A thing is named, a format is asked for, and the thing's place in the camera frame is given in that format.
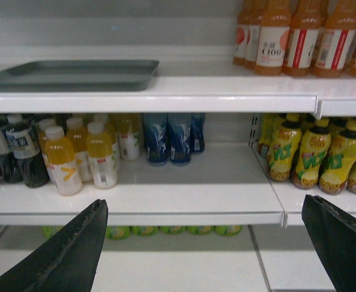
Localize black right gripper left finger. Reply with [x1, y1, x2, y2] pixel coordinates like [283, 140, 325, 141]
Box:
[0, 200, 108, 291]

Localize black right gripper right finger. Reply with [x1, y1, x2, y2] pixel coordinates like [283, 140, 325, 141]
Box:
[301, 195, 356, 291]

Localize silver metal tray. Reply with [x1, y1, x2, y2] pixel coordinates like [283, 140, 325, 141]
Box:
[0, 60, 159, 92]

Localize yellow lemon tea bottle right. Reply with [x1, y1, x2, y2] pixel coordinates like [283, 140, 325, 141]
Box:
[319, 119, 356, 195]

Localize yellow lemon tea bottle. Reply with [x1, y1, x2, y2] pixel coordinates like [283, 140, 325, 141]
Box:
[292, 118, 331, 189]
[319, 119, 356, 195]
[268, 119, 302, 182]

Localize yellow lemon tea bottle middle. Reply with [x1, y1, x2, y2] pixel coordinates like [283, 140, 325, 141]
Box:
[292, 118, 331, 189]

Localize yellow juice bottle front left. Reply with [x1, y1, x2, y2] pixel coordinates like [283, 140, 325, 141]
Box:
[45, 126, 83, 196]

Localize yellow juice bottle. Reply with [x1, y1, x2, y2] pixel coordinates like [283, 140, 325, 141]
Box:
[86, 122, 118, 189]
[45, 126, 83, 196]

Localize yellow lemon tea bottle left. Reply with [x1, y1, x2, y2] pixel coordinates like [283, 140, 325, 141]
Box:
[268, 119, 302, 182]

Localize yellow juice bottle front right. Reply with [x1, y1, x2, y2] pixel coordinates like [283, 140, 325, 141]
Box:
[86, 122, 118, 189]

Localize dark tea bottle front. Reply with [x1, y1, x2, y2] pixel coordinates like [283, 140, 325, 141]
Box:
[5, 114, 49, 188]

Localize blue drink bottle right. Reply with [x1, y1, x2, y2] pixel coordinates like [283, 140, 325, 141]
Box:
[168, 113, 191, 165]

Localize orange juice bottle front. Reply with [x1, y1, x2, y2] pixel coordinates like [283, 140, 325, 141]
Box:
[255, 0, 291, 76]

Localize white upper shelf board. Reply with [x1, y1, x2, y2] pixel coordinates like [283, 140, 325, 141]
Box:
[0, 60, 356, 118]

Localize orange juice bottle right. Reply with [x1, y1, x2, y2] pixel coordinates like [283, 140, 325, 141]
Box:
[313, 0, 356, 78]

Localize orange juice bottle red stripes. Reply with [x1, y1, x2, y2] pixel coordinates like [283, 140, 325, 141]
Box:
[282, 0, 322, 76]

